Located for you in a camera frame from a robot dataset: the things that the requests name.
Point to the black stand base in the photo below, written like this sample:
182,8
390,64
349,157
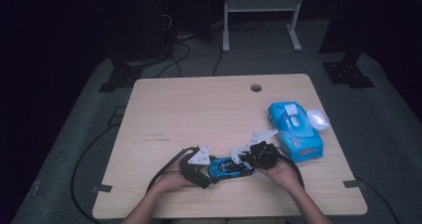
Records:
121,78
348,73

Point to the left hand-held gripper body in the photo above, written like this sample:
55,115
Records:
195,171

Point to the black tape frame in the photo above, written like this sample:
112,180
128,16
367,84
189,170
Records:
110,117

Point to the blue toy car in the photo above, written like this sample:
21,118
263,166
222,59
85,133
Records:
229,169

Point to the white metal stand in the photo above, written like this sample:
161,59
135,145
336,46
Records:
262,4

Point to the blue wet wipes pack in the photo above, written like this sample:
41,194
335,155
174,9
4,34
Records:
298,141

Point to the person's right hand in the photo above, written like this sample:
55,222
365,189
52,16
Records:
285,177

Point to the white wet wipe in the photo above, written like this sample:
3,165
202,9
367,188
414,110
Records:
237,154

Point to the white oval plastic object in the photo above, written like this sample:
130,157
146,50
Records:
318,119

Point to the grey tape strip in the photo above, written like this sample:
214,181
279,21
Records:
354,183
101,188

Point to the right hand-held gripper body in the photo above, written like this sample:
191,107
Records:
263,156

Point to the person's left hand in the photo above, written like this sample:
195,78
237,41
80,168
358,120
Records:
172,180

